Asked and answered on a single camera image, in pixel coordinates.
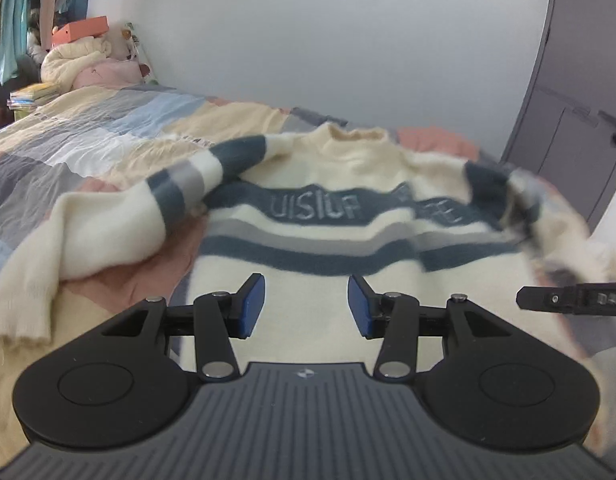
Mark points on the cream striped knit sweater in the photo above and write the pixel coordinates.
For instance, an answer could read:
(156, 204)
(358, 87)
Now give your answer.
(338, 200)

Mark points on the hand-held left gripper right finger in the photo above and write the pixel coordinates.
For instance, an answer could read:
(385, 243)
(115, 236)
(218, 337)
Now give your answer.
(359, 307)

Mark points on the pink pillow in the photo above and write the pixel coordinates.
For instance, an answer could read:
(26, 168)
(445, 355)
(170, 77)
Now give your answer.
(110, 72)

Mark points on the plush toy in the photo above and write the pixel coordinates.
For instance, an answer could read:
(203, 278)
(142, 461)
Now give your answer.
(118, 42)

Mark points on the white cloth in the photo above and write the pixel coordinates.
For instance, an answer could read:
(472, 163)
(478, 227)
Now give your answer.
(608, 260)

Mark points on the stack of books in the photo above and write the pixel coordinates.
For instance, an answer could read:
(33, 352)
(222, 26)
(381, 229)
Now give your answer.
(32, 96)

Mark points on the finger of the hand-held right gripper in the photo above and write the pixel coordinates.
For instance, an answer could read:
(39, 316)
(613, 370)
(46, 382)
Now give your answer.
(550, 300)

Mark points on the cream duvet pile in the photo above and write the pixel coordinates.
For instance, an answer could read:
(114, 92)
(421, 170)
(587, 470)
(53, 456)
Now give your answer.
(67, 62)

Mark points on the patchwork quilt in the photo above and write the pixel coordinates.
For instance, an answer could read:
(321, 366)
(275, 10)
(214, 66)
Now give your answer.
(87, 130)

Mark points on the printed long pillow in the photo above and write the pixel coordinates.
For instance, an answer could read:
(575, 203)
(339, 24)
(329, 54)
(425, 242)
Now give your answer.
(142, 55)

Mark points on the grey wardrobe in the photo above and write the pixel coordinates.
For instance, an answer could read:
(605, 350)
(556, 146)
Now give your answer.
(573, 110)

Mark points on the orange box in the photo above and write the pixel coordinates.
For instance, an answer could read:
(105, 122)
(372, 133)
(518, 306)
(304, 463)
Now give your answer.
(80, 30)

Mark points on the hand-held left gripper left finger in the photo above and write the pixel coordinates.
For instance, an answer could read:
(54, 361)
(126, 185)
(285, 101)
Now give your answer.
(252, 305)

